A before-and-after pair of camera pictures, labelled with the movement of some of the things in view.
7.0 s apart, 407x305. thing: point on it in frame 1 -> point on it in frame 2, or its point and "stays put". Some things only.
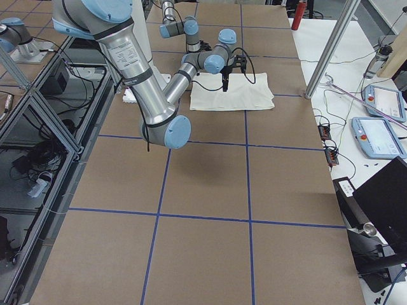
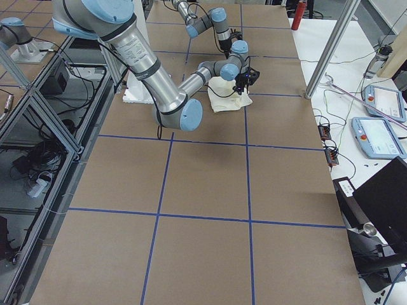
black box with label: [351, 204] stays put
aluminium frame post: [332, 47] stays put
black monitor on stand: [380, 253] stays put
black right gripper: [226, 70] -> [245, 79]
